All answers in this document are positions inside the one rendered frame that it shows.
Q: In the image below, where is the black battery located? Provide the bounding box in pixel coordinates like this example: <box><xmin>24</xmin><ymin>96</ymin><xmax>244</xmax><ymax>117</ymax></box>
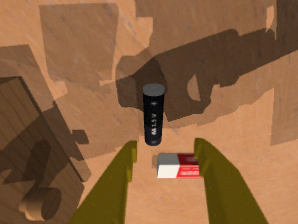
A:
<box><xmin>143</xmin><ymin>83</ymin><xmax>165</xmax><ymax>146</ymax></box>

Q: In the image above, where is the brown wooden drawer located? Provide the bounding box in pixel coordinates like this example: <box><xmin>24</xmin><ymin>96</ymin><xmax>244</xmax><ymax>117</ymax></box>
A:
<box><xmin>0</xmin><ymin>78</ymin><xmax>85</xmax><ymax>224</ymax></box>

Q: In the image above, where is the red and white eraser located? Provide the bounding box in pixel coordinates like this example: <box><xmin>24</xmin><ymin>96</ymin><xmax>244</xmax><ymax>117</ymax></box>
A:
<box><xmin>156</xmin><ymin>154</ymin><xmax>201</xmax><ymax>178</ymax></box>

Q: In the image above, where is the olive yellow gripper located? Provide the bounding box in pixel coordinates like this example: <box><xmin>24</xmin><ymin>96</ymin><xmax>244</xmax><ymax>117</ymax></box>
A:
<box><xmin>67</xmin><ymin>137</ymin><xmax>269</xmax><ymax>224</ymax></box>

